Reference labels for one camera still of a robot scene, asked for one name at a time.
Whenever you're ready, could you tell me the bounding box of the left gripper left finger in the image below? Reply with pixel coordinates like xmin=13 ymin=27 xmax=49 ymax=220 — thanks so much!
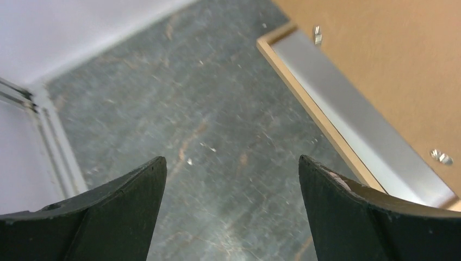
xmin=1 ymin=157 xmax=167 ymax=260

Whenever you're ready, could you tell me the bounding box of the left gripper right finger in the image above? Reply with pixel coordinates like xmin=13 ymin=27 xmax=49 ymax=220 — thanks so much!
xmin=298 ymin=155 xmax=460 ymax=260

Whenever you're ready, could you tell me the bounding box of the wooden picture frame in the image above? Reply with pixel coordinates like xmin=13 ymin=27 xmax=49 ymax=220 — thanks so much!
xmin=257 ymin=23 xmax=460 ymax=211

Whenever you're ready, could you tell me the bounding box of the printed colour photo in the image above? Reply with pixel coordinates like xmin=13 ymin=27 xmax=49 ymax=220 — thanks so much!
xmin=272 ymin=29 xmax=459 ymax=210

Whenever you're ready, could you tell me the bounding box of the brown backing board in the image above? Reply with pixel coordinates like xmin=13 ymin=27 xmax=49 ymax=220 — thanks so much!
xmin=277 ymin=0 xmax=460 ymax=195

